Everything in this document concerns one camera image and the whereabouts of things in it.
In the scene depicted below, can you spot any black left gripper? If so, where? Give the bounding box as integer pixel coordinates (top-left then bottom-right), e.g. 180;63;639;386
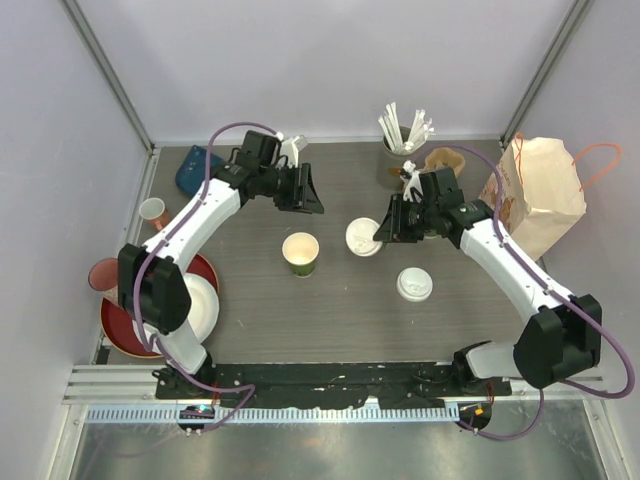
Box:
259;162;324;214

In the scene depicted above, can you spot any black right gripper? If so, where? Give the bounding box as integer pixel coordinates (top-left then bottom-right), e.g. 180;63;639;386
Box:
374;194;438;244

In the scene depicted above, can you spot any white plastic cup lid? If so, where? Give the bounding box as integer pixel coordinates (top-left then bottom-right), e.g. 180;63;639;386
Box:
345;217;383;257

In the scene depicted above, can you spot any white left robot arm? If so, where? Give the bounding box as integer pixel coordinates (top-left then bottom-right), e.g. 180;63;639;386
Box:
118;122;324;399

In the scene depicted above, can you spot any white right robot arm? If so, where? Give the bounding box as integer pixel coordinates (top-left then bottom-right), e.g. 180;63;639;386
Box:
373;162;602;395

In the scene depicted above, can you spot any white plastic lid stack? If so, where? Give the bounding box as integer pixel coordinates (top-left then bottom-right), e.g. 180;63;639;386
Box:
396;267;434;302

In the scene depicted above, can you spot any grey straw holder cup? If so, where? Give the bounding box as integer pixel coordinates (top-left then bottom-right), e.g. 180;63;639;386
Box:
376;137;417;192

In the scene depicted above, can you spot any brown pulp cup carrier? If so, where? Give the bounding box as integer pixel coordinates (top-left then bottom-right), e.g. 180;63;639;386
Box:
425;147;466;178

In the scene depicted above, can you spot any blue ceramic dish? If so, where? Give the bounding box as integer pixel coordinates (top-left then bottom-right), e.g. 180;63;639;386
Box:
175;145;206;198

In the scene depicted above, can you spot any white paper plate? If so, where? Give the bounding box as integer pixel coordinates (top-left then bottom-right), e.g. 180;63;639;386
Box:
131;274;221;355

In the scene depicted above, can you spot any bear print paper bag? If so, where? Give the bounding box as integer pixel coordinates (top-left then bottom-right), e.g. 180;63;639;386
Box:
474;131;622;270

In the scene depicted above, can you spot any small pink cup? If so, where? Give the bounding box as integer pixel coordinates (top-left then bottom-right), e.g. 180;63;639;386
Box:
138;197;171;231

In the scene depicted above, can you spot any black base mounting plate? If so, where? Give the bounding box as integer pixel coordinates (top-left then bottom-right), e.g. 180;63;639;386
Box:
154;360;514;409

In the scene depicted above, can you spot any pink floral mug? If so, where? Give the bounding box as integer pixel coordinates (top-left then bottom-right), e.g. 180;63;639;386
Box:
88;257;119;306

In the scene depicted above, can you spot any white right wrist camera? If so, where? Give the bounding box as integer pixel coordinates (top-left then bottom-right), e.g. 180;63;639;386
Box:
400;160;423;203

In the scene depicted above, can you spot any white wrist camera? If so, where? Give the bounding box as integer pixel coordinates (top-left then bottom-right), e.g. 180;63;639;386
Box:
276;135;308;169
400;160;423;203

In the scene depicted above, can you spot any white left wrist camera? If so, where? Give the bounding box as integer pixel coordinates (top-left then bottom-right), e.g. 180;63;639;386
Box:
276;135;308;169

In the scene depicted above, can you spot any white slotted cable duct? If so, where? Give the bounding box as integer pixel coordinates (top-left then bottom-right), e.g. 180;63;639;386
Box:
85;400;459;425

